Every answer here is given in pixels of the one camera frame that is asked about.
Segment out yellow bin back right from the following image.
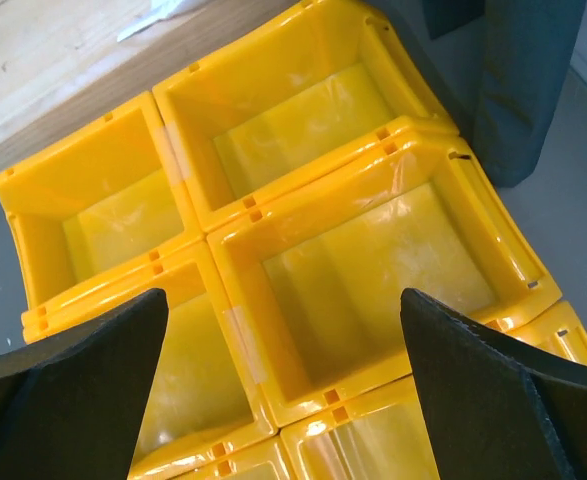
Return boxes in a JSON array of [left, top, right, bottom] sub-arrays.
[[152, 1, 457, 232]]

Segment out yellow bin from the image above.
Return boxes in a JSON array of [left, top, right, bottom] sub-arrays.
[[207, 133, 561, 427], [0, 92, 203, 309], [177, 436, 297, 480], [280, 301, 587, 479], [22, 241, 276, 479], [152, 1, 457, 232]]

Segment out white crumpled cloth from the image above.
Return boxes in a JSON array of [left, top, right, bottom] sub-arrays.
[[117, 0, 206, 42]]

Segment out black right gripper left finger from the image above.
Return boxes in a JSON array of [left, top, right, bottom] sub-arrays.
[[0, 288, 167, 479]]

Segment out yellow bin middle right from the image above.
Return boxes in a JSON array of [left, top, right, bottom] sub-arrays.
[[207, 133, 561, 427]]

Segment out yellow bin front left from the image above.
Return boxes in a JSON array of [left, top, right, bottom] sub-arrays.
[[177, 436, 297, 480]]

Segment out dark green jacket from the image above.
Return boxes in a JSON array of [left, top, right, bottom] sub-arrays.
[[362, 0, 587, 189]]

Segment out yellow bin middle left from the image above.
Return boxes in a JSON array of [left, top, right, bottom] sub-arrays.
[[22, 241, 276, 479]]

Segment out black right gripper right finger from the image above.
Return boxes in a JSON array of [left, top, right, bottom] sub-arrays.
[[400, 288, 587, 479]]

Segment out yellow bin front right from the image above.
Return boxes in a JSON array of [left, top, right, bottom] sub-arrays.
[[280, 301, 587, 479]]

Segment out yellow bin back left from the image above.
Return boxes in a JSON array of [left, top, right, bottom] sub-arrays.
[[0, 92, 203, 309]]

